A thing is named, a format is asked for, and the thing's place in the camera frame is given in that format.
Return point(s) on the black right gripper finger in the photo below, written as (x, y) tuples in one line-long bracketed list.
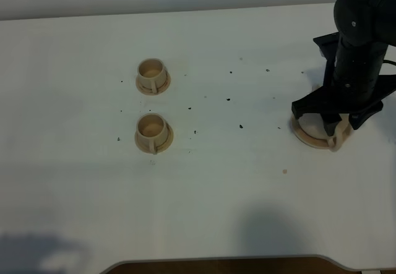
[(330, 122), (356, 120)]

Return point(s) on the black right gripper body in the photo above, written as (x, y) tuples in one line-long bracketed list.
[(352, 80)]

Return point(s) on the beige teapot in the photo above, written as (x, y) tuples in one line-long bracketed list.
[(321, 128)]

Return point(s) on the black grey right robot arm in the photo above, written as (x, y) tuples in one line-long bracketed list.
[(361, 22)]

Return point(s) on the round beige teapot coaster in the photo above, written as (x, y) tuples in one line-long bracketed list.
[(309, 138)]

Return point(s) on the near beige saucer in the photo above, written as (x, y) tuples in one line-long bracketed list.
[(157, 143)]

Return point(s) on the beige saucer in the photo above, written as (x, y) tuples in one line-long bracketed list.
[(157, 143), (153, 82)]

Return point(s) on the far beige saucer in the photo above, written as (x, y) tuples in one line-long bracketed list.
[(153, 82)]

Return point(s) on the near beige teacup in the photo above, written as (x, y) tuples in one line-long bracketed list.
[(150, 124)]

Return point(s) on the beige teacup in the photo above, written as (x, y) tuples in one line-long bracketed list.
[(150, 64), (150, 124)]

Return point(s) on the far beige teacup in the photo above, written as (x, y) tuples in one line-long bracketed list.
[(150, 64)]

